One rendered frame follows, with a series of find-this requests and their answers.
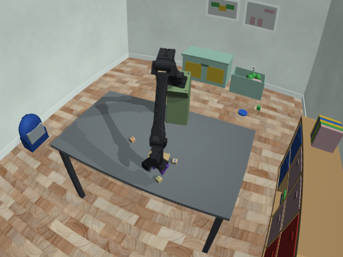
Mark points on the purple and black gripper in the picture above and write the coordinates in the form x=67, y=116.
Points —
x=162, y=168

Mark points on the tan mat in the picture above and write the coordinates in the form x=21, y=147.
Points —
x=166, y=156

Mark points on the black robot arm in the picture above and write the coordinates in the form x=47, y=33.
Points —
x=171, y=77

